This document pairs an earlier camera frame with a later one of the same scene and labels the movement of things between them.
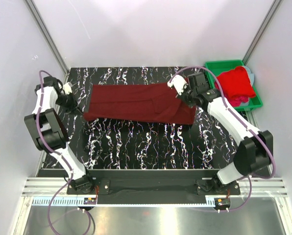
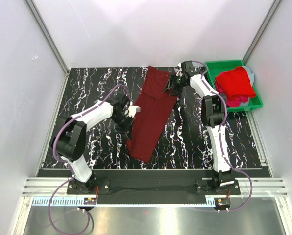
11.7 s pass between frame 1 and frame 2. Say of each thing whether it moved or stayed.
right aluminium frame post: stayed
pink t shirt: stayed
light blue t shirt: stayed
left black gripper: moved
